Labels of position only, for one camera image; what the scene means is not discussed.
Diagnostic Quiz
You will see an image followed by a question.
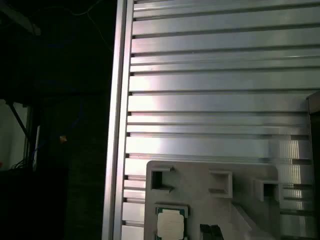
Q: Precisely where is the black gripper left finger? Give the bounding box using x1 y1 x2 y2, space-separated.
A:
199 223 212 240

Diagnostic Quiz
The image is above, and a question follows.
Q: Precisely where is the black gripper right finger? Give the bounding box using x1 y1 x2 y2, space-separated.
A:
211 224 222 240

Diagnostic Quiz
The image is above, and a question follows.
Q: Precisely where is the CPU with silver top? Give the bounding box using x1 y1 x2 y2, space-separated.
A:
154 203 190 240

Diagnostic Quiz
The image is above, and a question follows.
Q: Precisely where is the grey plastic parts rack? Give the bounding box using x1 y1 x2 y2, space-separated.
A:
143 159 285 240

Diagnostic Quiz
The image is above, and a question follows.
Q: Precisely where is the black box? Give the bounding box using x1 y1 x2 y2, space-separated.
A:
0 169 70 240

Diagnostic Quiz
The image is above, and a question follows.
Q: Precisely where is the blue cable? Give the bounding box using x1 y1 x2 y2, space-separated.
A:
31 98 84 162

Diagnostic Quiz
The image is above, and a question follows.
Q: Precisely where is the black metal brace frame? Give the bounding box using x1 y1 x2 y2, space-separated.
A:
0 98 35 171

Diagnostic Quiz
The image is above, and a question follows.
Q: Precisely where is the thin white wire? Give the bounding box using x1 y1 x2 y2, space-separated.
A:
69 0 115 54

